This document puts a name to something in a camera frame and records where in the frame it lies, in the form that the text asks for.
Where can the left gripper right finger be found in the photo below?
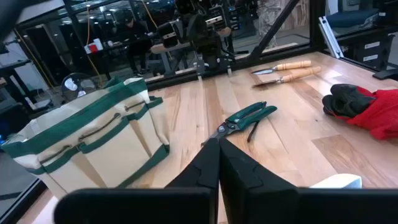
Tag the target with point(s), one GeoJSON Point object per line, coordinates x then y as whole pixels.
{"type": "Point", "coordinates": [264, 205]}

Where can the black table edge clamp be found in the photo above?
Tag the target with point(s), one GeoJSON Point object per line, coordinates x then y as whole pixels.
{"type": "Point", "coordinates": [387, 74]}

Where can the red white box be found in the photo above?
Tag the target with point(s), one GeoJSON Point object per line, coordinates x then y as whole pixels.
{"type": "Point", "coordinates": [93, 46]}

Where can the person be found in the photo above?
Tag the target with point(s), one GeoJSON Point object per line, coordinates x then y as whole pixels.
{"type": "Point", "coordinates": [136, 37]}

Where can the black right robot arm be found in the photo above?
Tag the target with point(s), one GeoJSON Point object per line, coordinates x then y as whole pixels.
{"type": "Point", "coordinates": [202, 40]}

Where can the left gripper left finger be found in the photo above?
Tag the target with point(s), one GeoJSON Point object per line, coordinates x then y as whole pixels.
{"type": "Point", "coordinates": [192, 205]}

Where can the cream green gardening bag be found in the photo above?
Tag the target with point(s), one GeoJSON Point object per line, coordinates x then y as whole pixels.
{"type": "Point", "coordinates": [118, 155]}

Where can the blue padded seat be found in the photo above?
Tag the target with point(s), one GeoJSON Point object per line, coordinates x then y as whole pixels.
{"type": "Point", "coordinates": [351, 18]}

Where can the round dark dome object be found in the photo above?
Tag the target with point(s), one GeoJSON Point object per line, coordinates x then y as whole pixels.
{"type": "Point", "coordinates": [77, 87]}

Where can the red black garden gloves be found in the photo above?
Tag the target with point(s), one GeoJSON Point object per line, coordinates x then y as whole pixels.
{"type": "Point", "coordinates": [379, 112]}

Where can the black box with white labels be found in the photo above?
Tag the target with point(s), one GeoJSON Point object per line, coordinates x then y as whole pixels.
{"type": "Point", "coordinates": [370, 51]}

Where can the aluminium corner bracket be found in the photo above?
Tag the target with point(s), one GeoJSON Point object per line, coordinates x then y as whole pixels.
{"type": "Point", "coordinates": [331, 39]}

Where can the green pruning shears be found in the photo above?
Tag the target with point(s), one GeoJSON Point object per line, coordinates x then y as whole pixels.
{"type": "Point", "coordinates": [248, 116]}

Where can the white plastic piece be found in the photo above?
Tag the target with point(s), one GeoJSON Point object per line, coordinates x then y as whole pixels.
{"type": "Point", "coordinates": [337, 182]}

